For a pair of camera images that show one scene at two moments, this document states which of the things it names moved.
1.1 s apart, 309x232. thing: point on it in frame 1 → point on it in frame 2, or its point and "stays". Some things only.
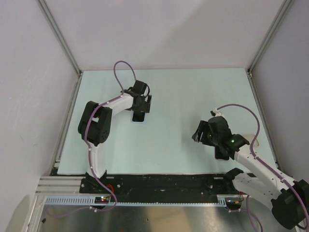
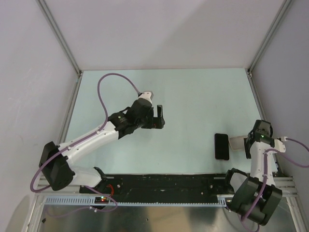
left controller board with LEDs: (102, 199) stays
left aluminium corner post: (57, 28) stays
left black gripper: (144, 107) → (155, 122)
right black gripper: (203, 126) → (248, 154)
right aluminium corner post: (269, 35) stays
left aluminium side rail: (65, 122) stays
